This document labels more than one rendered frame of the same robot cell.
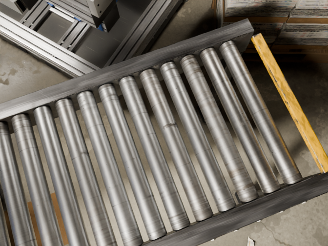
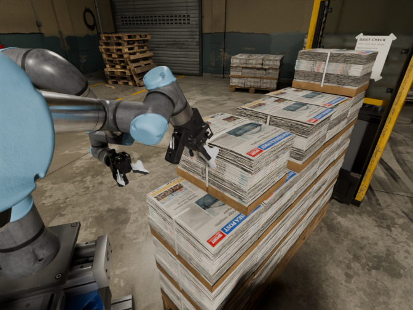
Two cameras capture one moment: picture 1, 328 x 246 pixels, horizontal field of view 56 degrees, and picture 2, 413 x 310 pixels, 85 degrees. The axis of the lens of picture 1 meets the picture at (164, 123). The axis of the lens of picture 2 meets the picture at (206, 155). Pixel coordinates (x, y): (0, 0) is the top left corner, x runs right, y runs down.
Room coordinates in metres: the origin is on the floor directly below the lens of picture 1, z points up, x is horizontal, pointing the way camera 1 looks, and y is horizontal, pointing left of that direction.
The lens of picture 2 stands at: (0.57, 0.07, 1.40)
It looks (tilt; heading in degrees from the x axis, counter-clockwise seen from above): 29 degrees down; 310
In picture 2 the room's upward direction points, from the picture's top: straight up
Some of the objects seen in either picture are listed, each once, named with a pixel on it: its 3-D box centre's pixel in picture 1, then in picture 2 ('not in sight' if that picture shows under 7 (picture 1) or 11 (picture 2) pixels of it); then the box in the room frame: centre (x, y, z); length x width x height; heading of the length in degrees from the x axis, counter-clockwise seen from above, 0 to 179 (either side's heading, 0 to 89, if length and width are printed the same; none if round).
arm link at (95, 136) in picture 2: not in sight; (100, 133); (1.57, -0.36, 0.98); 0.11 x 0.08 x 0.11; 25
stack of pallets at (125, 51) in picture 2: not in sight; (128, 58); (7.05, -4.06, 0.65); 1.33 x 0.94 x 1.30; 112
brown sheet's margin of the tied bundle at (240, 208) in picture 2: not in sight; (251, 184); (0.91, -0.62, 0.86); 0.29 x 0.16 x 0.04; 86
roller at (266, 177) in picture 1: (237, 116); not in sight; (0.26, -0.21, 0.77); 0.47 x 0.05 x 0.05; 18
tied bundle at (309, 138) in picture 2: not in sight; (279, 130); (0.98, -1.01, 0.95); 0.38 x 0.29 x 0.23; 177
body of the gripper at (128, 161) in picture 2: not in sight; (118, 162); (1.43, -0.35, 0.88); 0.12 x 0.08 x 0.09; 178
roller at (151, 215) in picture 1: (130, 157); not in sight; (0.16, 0.10, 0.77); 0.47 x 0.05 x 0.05; 18
